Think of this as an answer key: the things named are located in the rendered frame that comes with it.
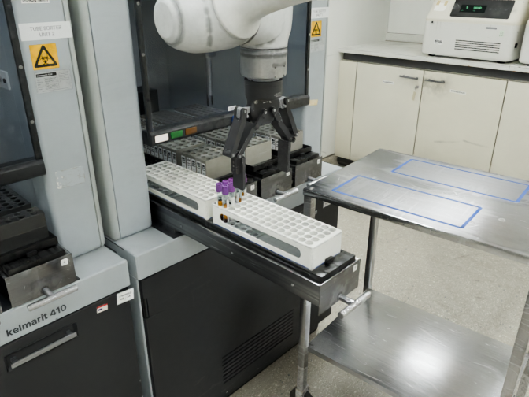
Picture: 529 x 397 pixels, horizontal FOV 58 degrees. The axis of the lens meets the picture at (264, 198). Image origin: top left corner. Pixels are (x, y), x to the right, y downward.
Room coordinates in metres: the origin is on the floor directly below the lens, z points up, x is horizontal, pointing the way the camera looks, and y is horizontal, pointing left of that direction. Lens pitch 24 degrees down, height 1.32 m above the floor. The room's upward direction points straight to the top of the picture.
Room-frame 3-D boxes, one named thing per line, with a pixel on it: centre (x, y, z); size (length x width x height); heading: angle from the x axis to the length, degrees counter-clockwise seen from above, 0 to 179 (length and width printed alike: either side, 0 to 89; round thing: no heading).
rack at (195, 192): (1.15, 0.21, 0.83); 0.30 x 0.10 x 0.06; 46
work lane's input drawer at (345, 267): (1.02, 0.08, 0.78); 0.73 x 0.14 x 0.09; 46
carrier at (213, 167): (1.28, 0.13, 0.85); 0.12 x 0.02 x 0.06; 137
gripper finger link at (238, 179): (0.90, 0.05, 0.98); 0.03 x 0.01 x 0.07; 46
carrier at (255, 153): (1.39, 0.02, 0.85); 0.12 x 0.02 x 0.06; 135
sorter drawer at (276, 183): (1.56, 0.19, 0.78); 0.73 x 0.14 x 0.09; 46
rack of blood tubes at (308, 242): (0.93, -0.02, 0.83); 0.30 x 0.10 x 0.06; 46
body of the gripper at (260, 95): (0.95, 0.00, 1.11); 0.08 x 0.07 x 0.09; 136
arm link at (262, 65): (0.95, 0.00, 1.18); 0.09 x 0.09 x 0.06
